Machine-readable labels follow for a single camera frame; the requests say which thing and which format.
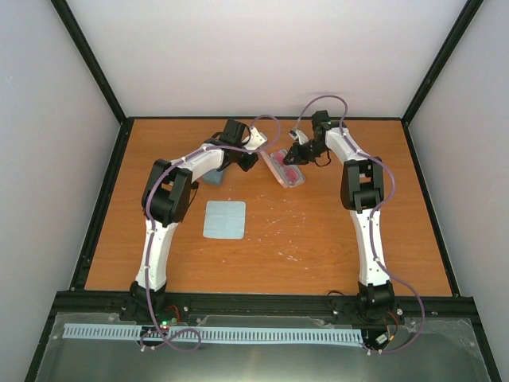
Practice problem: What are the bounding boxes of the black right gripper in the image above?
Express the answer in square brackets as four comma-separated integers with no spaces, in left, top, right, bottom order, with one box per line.
[282,138,328,166]

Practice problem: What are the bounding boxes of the pink translucent sunglasses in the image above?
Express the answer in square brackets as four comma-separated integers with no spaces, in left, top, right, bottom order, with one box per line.
[270,150,303,186]

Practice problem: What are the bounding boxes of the pink glasses case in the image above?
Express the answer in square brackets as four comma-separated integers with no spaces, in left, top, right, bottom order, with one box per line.
[260,149,305,189]

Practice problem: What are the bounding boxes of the blue grey glasses case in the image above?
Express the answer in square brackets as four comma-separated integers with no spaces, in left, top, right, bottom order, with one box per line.
[202,170,224,185]

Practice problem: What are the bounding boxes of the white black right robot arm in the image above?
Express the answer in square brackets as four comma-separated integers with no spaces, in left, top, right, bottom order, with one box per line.
[283,111,394,322]

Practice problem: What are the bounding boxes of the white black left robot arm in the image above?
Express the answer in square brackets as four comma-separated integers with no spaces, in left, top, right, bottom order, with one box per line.
[130,119,267,321]

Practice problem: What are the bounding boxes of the light blue cleaning cloth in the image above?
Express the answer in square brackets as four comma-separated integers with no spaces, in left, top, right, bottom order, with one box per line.
[203,201,247,240]

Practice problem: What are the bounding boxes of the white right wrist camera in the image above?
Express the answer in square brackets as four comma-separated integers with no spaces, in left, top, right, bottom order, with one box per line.
[289,129,309,145]

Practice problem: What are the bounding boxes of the black aluminium frame rail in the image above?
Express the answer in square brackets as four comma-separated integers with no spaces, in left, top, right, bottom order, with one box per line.
[49,290,480,328]

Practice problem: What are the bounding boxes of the light blue slotted cable duct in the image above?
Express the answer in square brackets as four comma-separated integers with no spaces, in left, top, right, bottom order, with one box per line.
[62,323,363,347]

